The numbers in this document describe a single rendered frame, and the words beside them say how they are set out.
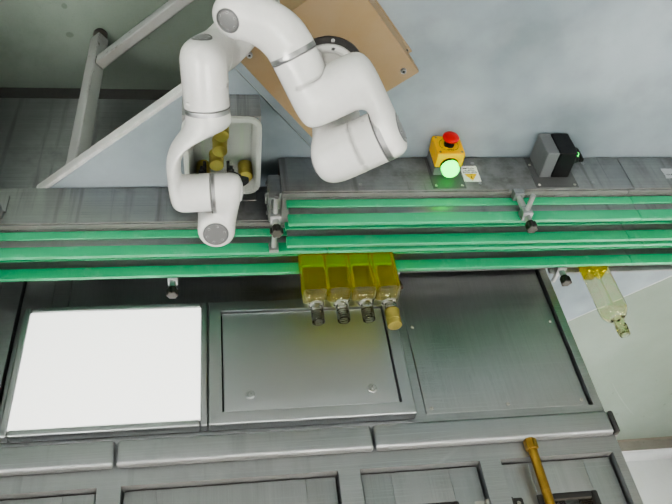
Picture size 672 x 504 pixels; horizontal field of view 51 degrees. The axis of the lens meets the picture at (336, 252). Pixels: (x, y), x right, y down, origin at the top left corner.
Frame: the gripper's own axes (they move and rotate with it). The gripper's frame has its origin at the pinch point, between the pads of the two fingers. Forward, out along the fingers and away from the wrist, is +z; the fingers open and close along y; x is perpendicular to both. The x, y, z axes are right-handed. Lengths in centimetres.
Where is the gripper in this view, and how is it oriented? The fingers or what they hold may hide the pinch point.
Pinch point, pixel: (216, 170)
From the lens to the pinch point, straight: 168.1
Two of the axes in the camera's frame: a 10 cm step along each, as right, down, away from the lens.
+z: -1.4, -5.4, 8.3
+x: 0.5, -8.4, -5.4
